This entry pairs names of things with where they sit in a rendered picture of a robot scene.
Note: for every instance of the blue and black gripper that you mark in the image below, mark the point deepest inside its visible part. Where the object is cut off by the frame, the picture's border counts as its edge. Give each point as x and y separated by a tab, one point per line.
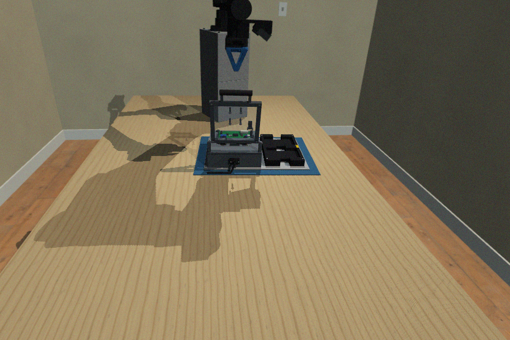
234	44

